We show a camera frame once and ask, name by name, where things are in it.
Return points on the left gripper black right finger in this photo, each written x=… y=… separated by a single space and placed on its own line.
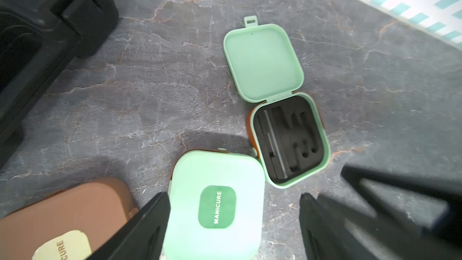
x=324 y=237

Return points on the black plastic tool case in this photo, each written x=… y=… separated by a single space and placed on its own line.
x=39 y=38

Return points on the brown clipper case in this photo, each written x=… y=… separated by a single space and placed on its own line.
x=69 y=225

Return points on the green clipper case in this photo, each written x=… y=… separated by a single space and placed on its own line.
x=267 y=72
x=216 y=201

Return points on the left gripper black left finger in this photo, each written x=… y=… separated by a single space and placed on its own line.
x=142 y=237

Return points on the metal nail file green case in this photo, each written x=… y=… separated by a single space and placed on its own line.
x=273 y=148

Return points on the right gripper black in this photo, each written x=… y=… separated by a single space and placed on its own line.
x=442 y=241

